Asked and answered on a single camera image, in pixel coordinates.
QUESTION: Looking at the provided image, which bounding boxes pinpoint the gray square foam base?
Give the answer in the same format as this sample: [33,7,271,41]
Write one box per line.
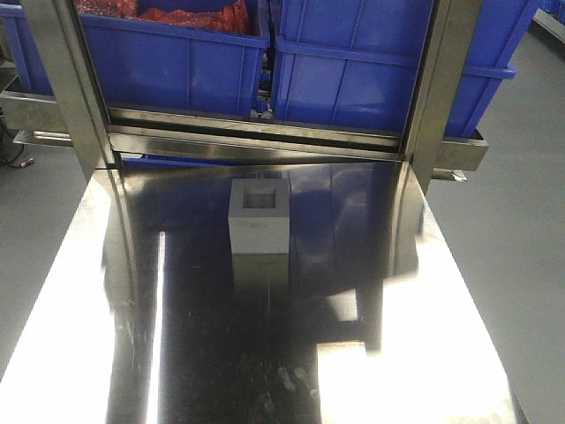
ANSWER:
[228,178,290,254]

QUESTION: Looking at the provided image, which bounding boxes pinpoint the blue bin far left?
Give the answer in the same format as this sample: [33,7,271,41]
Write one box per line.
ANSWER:
[1,1,53,95]

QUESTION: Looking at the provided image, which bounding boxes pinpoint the blue plastic bin right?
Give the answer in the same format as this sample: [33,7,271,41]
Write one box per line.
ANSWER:
[270,1,539,138]

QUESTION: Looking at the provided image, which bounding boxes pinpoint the blue bin with red contents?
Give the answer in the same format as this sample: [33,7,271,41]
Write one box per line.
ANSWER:
[80,1,270,117]

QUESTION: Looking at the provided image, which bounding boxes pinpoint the stainless steel rack frame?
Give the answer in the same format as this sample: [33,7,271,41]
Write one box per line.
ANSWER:
[2,1,487,189]

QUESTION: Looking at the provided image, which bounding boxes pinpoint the red mesh bag contents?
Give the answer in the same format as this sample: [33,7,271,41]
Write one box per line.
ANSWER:
[74,1,251,34]

